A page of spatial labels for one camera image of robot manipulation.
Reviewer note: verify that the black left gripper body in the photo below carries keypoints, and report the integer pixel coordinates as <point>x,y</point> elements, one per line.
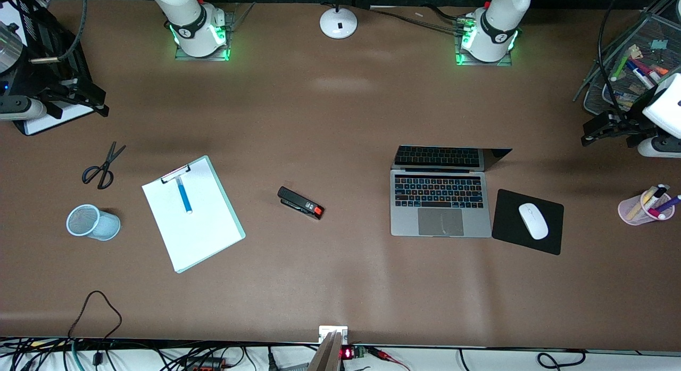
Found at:
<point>625,124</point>

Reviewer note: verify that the white computer mouse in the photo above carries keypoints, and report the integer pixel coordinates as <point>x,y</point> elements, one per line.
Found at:
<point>533,221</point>

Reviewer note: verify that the pink mesh pen cup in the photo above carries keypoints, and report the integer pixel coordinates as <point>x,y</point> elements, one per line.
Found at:
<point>630,214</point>

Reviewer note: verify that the light green clipboard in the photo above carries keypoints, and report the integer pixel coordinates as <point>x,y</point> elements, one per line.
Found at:
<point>237,222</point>

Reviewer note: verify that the green marker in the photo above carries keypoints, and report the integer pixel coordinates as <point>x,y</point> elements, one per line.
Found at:
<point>620,66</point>

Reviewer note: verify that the black mouse pad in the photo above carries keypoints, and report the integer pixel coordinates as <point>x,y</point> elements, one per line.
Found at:
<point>505,222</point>

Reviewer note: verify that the black stapler with red tip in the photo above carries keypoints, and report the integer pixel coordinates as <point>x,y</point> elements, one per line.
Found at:
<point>298,200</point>

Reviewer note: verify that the board with red display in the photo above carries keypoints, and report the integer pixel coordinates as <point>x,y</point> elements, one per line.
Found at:
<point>351,353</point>

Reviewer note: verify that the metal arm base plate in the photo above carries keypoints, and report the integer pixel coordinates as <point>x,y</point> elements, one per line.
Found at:
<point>230,27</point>
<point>462,57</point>

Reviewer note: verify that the black mesh desk organizer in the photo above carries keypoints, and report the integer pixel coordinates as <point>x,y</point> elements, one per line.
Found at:
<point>646,33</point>

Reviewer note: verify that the yellow marker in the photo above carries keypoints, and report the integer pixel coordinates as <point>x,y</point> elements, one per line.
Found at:
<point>641,203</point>

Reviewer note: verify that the light blue mesh cup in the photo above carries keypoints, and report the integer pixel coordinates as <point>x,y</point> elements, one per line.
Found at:
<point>98,224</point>

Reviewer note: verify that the silver laptop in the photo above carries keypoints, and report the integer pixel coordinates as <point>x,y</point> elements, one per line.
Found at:
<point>441,222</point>

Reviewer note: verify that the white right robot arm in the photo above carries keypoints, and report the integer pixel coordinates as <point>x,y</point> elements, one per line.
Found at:
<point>191,19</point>

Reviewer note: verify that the white marker with black cap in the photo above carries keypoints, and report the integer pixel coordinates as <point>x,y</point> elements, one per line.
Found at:
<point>657,194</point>

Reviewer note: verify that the black desk file tray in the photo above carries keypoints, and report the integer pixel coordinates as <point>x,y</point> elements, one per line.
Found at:
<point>48,46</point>

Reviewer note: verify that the dark blue marker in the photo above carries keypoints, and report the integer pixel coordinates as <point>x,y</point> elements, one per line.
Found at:
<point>638,73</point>

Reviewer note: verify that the black scissors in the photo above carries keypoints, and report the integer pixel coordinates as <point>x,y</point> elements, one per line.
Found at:
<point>102,171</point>

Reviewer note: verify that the red marker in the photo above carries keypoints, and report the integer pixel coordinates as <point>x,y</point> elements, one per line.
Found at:
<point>646,67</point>

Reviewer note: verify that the purple marker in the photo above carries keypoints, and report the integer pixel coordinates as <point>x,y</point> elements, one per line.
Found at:
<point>667,205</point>

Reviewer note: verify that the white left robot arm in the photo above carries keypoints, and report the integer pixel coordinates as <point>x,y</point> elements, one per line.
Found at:
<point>495,25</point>

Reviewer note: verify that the orange marker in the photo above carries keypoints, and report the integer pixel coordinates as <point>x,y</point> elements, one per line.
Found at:
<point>661,70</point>

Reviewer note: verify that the white paper sheet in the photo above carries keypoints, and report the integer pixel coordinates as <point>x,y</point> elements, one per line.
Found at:
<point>197,232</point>

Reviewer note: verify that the white round lamp base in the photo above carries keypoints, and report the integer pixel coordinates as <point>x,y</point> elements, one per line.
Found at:
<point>338,22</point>

